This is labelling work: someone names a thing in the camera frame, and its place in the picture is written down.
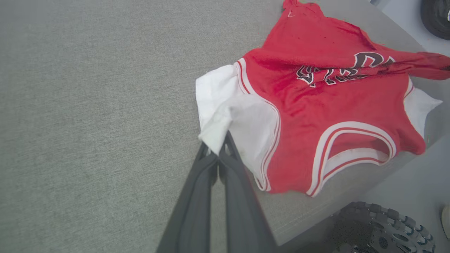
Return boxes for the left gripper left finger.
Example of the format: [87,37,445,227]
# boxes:
[156,141,219,253]

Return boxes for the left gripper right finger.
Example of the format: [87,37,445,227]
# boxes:
[218,131,278,253]

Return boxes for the red and white jersey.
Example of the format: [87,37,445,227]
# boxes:
[195,0,450,197]

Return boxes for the grey fabric sofa cushion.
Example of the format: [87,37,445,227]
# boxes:
[0,0,450,253]

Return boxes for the black treaded robot wheel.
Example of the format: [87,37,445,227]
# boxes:
[332,201,436,253]

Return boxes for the black smooth robot wheel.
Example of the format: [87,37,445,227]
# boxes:
[420,0,450,40]

